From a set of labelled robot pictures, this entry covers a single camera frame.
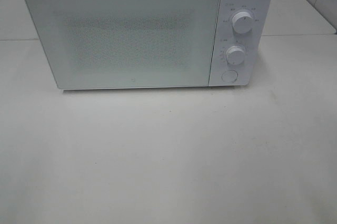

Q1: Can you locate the round white door button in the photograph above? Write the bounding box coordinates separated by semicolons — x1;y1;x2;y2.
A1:
221;70;238;84

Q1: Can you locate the white upper power knob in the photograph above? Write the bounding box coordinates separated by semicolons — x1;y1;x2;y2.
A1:
231;9;254;34

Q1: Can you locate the white timer knob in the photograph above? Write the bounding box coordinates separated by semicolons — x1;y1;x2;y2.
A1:
225;45;246;65

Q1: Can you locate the white microwave door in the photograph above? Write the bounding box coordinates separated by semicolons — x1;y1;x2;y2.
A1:
25;0;219;90

